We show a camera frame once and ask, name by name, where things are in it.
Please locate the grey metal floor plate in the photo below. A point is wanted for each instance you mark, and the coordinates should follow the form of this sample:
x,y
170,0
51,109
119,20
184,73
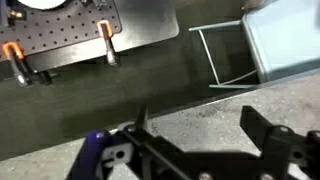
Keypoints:
x,y
146,23

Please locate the black perforated base board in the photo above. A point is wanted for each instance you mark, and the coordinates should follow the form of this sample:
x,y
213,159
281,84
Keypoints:
x,y
56,31

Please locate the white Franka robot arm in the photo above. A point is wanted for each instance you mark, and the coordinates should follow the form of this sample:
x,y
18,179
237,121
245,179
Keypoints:
x,y
41,3

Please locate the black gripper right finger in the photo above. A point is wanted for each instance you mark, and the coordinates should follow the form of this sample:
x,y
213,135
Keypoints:
x,y
280,150

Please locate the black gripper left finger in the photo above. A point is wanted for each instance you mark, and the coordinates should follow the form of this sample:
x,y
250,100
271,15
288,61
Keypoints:
x,y
146,153

